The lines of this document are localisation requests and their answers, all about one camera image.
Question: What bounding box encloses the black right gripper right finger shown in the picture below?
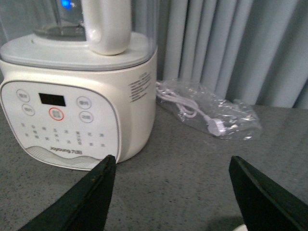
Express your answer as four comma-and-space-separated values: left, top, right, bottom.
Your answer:
229, 156, 308, 231

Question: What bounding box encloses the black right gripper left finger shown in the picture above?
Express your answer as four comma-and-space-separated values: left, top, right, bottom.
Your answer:
20, 155, 116, 231

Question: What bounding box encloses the white round bowl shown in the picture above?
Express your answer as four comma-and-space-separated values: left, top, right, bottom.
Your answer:
233, 224, 248, 231

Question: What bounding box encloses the white Joyoung blender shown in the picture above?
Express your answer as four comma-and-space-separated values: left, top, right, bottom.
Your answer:
0, 0, 159, 170

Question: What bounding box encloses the clear plastic bag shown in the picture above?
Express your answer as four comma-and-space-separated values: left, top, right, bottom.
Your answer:
156, 80, 262, 141

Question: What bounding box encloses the grey pleated curtain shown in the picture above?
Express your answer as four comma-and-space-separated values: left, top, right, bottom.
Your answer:
0, 0, 308, 109

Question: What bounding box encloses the white power cable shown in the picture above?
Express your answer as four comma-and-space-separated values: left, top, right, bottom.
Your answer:
155, 81, 227, 136

